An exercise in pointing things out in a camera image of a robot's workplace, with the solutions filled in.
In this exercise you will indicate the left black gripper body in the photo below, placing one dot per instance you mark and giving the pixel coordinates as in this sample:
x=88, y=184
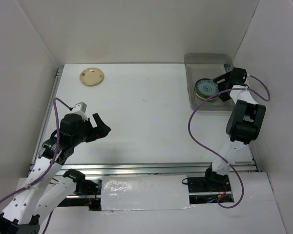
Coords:
x=88, y=132

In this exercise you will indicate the cream plate with flowers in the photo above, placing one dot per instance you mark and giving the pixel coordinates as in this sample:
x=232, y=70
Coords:
x=91, y=76

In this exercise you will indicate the lime green plate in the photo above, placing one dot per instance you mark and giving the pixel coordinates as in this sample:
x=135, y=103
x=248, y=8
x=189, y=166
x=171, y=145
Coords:
x=201, y=97

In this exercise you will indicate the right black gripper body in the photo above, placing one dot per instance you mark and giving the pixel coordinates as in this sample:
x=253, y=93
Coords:
x=226, y=82

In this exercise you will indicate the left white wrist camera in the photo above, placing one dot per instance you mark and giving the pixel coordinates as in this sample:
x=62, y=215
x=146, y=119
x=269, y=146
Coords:
x=80, y=109

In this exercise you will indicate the aluminium table frame rail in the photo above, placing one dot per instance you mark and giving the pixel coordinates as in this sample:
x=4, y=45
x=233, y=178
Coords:
x=147, y=108

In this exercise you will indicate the clear plastic bin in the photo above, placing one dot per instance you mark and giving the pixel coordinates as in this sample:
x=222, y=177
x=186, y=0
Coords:
x=207, y=65

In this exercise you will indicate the blue patterned plate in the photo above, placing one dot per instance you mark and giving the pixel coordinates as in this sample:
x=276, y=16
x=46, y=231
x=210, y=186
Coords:
x=206, y=87

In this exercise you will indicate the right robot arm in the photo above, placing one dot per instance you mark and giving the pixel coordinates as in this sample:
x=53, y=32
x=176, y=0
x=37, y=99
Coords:
x=243, y=125

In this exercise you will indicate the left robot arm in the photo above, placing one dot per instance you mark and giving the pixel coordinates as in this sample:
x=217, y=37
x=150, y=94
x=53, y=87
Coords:
x=32, y=203

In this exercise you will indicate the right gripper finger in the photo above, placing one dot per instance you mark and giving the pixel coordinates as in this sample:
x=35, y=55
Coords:
x=225, y=78
x=225, y=96

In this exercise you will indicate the white foil covered panel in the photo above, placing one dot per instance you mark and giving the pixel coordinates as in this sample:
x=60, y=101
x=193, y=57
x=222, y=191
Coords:
x=139, y=193

